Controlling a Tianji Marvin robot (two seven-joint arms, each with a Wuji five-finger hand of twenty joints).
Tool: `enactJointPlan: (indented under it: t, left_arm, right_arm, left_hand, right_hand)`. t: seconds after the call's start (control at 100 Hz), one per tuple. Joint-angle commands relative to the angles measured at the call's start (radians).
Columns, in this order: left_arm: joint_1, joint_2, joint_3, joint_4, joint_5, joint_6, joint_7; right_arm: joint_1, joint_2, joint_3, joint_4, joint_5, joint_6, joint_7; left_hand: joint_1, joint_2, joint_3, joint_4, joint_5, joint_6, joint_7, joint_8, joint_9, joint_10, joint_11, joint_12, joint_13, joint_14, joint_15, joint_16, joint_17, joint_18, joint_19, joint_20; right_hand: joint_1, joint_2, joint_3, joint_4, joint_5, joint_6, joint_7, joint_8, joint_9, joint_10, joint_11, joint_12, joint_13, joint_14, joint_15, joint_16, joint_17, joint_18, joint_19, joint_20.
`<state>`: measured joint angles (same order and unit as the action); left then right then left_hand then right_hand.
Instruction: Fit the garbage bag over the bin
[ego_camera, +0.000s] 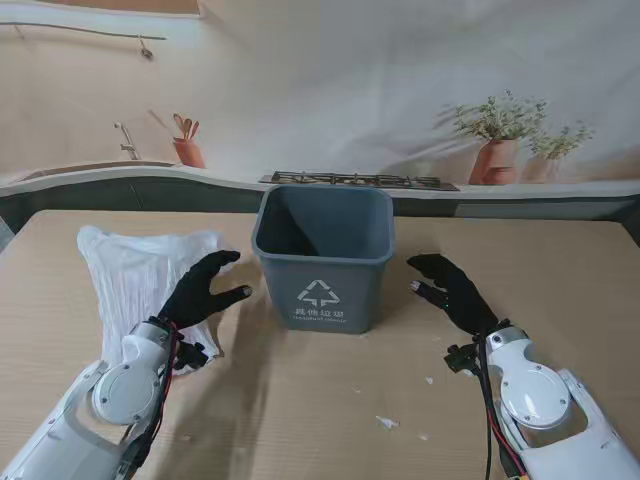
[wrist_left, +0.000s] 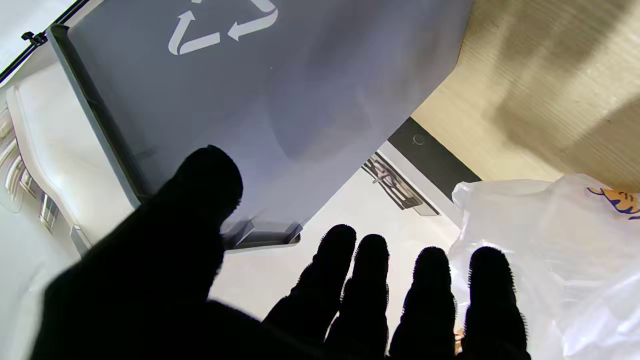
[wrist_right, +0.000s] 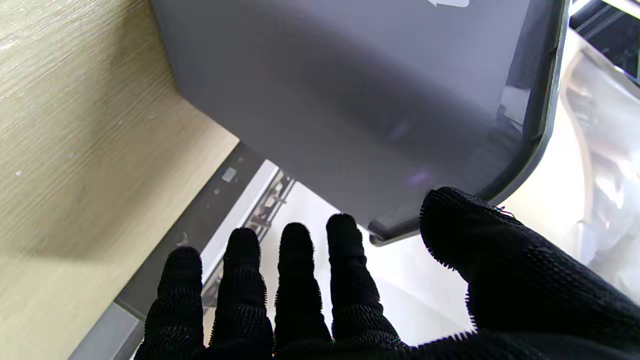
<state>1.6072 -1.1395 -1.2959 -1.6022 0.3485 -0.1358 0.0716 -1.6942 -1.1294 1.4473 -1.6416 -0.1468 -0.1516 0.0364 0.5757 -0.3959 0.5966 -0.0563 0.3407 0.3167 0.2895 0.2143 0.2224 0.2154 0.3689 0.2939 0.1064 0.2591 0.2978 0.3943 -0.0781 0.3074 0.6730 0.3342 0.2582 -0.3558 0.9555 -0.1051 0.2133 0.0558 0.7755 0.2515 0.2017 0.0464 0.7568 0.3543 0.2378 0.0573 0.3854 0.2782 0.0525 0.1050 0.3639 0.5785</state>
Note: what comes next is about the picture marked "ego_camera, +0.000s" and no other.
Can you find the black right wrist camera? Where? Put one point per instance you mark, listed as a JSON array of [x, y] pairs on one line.
[[460, 359]]

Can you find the grey plastic waste bin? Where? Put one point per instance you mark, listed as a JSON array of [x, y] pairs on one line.
[[325, 295]]

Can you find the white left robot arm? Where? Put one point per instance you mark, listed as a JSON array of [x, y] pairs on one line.
[[125, 390]]

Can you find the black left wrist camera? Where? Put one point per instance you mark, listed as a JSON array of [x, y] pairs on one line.
[[192, 356]]

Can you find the printed kitchen backdrop cloth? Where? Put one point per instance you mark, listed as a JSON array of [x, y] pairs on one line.
[[350, 75]]

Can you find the white plastic garbage bag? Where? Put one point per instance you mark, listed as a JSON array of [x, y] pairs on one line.
[[130, 275]]

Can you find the large white paper scrap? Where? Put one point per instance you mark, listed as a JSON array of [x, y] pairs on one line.
[[387, 423]]

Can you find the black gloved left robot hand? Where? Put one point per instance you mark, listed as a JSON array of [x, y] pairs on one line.
[[197, 295]]

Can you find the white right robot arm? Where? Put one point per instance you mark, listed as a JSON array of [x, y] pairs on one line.
[[537, 395]]

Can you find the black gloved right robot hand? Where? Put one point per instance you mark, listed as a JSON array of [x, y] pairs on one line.
[[460, 295]]

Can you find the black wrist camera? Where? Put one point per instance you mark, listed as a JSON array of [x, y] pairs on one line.
[[192, 356], [460, 359]]

